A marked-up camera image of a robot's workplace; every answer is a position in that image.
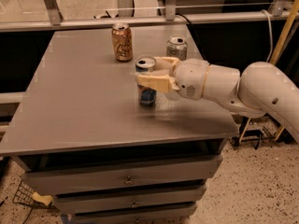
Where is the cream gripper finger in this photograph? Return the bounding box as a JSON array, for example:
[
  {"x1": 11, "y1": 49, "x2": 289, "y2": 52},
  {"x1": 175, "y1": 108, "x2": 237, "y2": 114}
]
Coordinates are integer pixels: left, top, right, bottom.
[
  {"x1": 153, "y1": 57, "x2": 180, "y2": 77},
  {"x1": 136, "y1": 75, "x2": 179, "y2": 93}
]

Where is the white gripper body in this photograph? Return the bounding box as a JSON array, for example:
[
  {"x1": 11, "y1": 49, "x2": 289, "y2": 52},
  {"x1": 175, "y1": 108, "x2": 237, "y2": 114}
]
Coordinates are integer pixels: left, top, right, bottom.
[{"x1": 174, "y1": 59, "x2": 209, "y2": 100}]

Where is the blue silver redbull can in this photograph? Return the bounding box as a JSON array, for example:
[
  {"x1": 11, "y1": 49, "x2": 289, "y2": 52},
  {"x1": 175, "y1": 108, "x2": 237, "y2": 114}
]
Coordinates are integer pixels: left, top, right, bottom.
[{"x1": 135, "y1": 55, "x2": 156, "y2": 105}]

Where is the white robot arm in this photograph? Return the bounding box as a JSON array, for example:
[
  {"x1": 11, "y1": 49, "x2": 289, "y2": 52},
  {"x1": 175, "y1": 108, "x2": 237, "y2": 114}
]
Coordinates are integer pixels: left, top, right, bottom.
[{"x1": 135, "y1": 57, "x2": 299, "y2": 142}]

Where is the silver green soda can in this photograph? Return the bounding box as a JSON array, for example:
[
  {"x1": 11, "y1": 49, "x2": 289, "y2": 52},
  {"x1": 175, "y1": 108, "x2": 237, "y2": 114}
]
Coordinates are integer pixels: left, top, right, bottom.
[{"x1": 166, "y1": 35, "x2": 188, "y2": 61}]

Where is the gold orange soda can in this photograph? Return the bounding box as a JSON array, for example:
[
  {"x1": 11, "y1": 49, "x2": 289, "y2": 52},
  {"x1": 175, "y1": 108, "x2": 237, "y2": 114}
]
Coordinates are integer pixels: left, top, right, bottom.
[{"x1": 111, "y1": 22, "x2": 133, "y2": 62}]

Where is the top grey drawer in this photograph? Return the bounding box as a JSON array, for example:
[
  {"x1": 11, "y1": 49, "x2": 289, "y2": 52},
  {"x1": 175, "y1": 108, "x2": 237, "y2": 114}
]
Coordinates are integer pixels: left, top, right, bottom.
[{"x1": 21, "y1": 155, "x2": 222, "y2": 195}]

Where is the grey drawer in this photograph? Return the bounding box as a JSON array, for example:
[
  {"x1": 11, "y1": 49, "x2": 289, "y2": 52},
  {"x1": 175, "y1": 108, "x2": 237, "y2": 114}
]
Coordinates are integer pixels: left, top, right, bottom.
[
  {"x1": 54, "y1": 185, "x2": 206, "y2": 214},
  {"x1": 21, "y1": 155, "x2": 222, "y2": 195},
  {"x1": 74, "y1": 203, "x2": 196, "y2": 224}
]

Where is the grey drawer cabinet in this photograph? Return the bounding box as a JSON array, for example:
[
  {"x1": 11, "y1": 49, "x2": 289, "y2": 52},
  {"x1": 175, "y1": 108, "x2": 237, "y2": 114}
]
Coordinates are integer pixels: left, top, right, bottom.
[{"x1": 0, "y1": 24, "x2": 240, "y2": 224}]

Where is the middle grey drawer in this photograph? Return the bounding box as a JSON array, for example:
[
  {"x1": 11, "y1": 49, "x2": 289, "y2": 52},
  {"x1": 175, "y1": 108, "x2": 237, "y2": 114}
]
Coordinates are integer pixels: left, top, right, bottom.
[{"x1": 54, "y1": 185, "x2": 206, "y2": 214}]

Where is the bottom grey drawer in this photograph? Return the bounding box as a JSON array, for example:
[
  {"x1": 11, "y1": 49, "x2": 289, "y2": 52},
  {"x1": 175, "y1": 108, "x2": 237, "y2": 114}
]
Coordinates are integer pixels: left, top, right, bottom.
[{"x1": 74, "y1": 203, "x2": 196, "y2": 224}]

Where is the yellow foam piece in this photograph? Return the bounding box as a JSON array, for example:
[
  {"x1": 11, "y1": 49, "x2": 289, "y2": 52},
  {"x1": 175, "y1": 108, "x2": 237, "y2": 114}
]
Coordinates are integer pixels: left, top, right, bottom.
[{"x1": 32, "y1": 192, "x2": 52, "y2": 206}]

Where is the black cable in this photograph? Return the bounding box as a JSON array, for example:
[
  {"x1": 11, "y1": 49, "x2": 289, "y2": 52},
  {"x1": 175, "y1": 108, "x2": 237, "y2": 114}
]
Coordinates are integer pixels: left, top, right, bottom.
[{"x1": 176, "y1": 13, "x2": 205, "y2": 59}]

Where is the white cable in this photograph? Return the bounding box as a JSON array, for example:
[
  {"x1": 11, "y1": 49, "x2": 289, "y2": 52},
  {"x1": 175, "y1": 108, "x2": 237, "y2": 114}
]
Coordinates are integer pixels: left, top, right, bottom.
[{"x1": 261, "y1": 8, "x2": 275, "y2": 63}]

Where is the metal railing frame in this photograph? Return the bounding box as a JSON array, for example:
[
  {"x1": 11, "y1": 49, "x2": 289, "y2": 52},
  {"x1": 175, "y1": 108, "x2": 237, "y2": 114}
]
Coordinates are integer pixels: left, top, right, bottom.
[{"x1": 0, "y1": 0, "x2": 294, "y2": 32}]

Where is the black wire basket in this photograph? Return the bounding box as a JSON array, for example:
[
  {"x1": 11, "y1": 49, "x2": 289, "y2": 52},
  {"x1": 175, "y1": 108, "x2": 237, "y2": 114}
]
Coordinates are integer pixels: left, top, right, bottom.
[{"x1": 12, "y1": 181, "x2": 39, "y2": 208}]

